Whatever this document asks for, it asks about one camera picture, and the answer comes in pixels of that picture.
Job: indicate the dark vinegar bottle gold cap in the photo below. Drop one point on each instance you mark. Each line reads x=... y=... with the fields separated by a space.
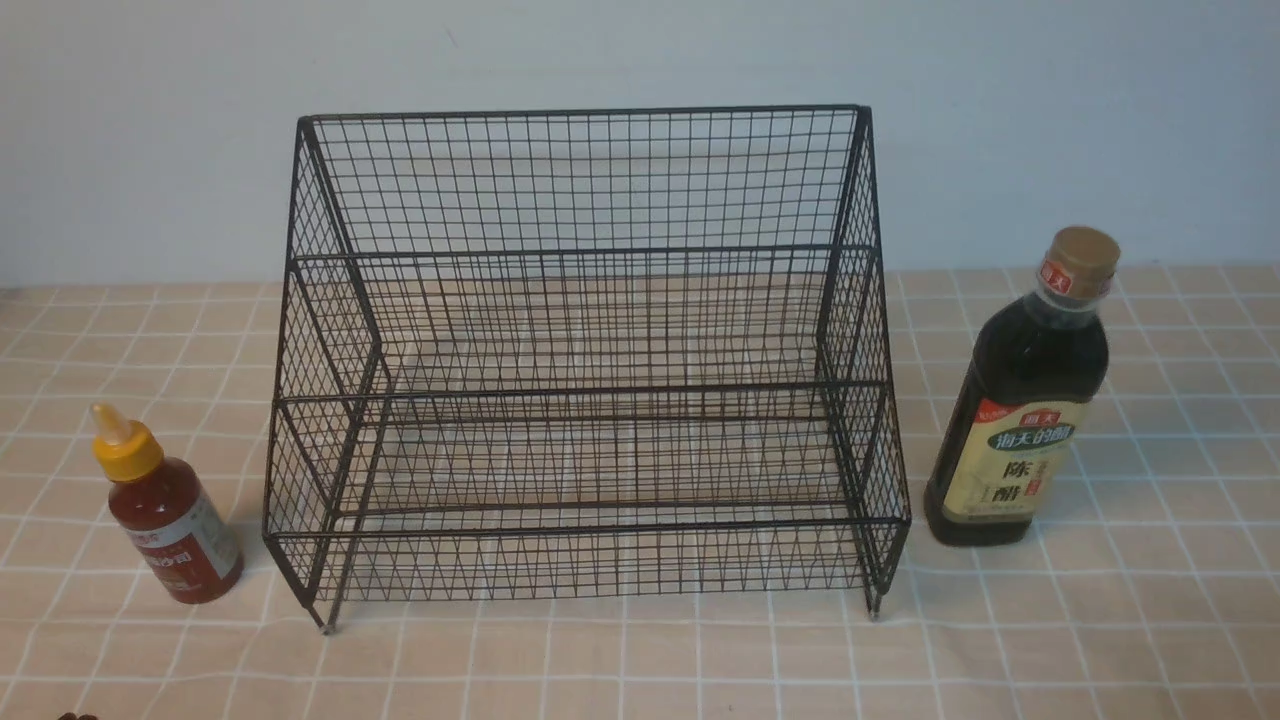
x=1036 y=366

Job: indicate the red sauce bottle yellow cap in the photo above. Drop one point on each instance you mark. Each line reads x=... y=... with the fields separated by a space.
x=163 y=507

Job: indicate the beige checkered tablecloth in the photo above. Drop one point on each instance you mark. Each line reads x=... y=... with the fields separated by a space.
x=1147 y=589

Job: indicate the black wire mesh shelf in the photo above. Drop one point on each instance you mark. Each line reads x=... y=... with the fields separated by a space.
x=550 y=354

